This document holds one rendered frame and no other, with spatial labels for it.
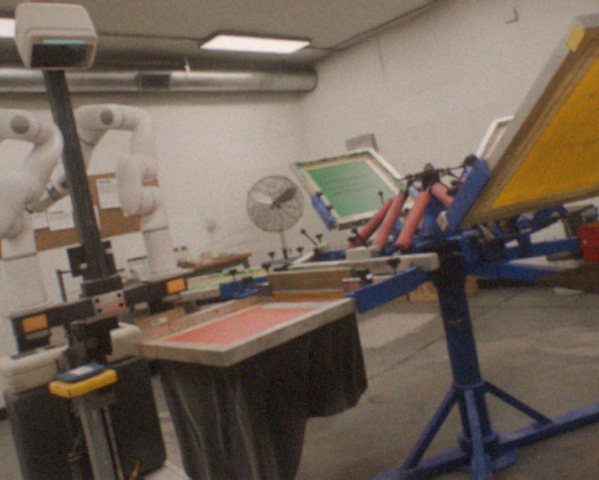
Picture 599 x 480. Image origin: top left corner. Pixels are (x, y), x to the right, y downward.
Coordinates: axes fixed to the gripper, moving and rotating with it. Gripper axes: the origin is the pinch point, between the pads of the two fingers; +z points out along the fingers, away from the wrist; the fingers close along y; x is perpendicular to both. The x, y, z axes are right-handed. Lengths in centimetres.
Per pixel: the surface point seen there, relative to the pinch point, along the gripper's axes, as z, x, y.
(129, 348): -29, -72, -41
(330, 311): -85, -92, -45
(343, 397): -75, -116, -30
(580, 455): -143, -198, 58
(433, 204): -145, -75, 44
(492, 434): -117, -175, 65
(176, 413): -29, -95, -30
